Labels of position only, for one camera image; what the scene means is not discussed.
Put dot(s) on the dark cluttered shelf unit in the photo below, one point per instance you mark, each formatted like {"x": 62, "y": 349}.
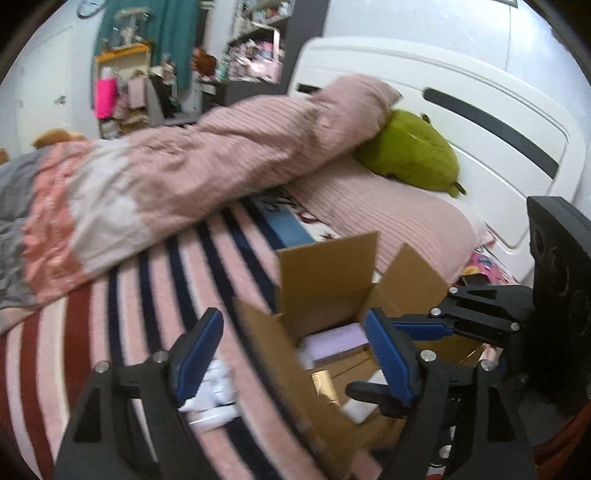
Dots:
{"x": 258, "y": 41}

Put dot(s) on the striped pink blanket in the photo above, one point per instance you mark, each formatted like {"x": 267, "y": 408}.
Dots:
{"x": 138, "y": 323}

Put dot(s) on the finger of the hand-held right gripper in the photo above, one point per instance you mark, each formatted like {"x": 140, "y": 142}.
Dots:
{"x": 369, "y": 392}
{"x": 480, "y": 307}

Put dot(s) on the brown plush toy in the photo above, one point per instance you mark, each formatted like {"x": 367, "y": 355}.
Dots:
{"x": 57, "y": 137}

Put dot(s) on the lilac flat box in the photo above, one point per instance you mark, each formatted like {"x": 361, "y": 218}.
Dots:
{"x": 337, "y": 344}

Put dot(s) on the teal hanging cloth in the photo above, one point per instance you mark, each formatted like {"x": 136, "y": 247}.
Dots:
{"x": 173, "y": 32}

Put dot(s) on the white bed headboard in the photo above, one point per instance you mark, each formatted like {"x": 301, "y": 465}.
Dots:
{"x": 485, "y": 87}

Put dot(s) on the green plush toy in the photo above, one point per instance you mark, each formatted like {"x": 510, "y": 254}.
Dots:
{"x": 408, "y": 147}

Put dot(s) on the white crumpled plastic packet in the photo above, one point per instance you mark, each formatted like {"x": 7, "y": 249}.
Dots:
{"x": 214, "y": 392}

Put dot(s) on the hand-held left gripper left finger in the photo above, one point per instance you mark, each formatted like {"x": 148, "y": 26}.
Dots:
{"x": 197, "y": 357}

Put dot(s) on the bright pink bottle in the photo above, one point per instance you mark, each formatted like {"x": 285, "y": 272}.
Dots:
{"x": 105, "y": 97}

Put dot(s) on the pink patchwork quilt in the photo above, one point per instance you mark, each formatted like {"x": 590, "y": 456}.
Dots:
{"x": 184, "y": 161}

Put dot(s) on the red cloth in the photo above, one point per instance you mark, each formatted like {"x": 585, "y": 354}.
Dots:
{"x": 565, "y": 443}

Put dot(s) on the brown stuffed animal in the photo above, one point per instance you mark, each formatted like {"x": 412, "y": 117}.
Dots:
{"x": 204, "y": 61}

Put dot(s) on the pink ribbed pillow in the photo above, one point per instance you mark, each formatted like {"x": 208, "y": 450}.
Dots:
{"x": 392, "y": 217}

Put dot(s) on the pink printed cloth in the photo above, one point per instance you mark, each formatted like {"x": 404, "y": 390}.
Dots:
{"x": 487, "y": 270}

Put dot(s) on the printed bed sheet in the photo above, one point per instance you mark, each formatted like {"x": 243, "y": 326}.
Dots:
{"x": 288, "y": 226}

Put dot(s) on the white flat packet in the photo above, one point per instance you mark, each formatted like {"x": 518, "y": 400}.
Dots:
{"x": 361, "y": 408}

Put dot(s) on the brown cardboard box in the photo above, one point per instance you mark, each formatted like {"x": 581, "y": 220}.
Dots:
{"x": 323, "y": 270}

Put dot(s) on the gold shiny box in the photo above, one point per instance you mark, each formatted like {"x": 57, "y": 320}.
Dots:
{"x": 327, "y": 386}

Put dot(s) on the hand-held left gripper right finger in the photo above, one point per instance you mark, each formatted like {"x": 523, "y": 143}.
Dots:
{"x": 392, "y": 357}

